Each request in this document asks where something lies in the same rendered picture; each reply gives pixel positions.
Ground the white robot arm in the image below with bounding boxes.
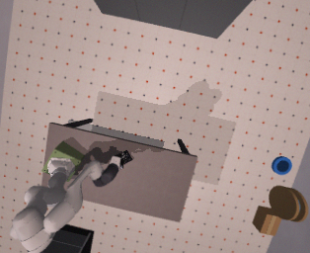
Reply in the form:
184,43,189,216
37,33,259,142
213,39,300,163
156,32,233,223
10,156,120,253

